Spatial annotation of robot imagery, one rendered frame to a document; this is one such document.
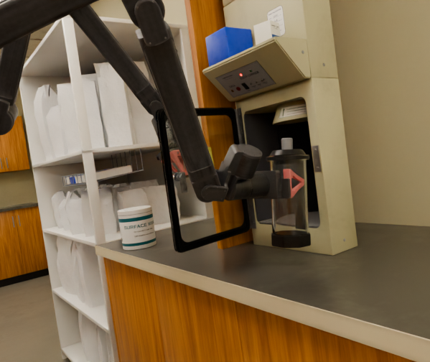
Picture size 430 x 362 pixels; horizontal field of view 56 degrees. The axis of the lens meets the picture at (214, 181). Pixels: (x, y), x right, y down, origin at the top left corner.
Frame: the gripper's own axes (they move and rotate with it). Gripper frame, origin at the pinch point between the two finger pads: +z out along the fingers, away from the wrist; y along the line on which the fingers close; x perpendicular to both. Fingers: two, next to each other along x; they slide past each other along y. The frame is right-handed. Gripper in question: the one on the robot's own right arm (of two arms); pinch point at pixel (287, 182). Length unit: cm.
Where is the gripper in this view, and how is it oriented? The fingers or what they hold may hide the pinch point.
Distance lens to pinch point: 104.1
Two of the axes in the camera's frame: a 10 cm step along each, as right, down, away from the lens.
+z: 7.9, -0.6, 6.1
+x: 0.7, 10.0, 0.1
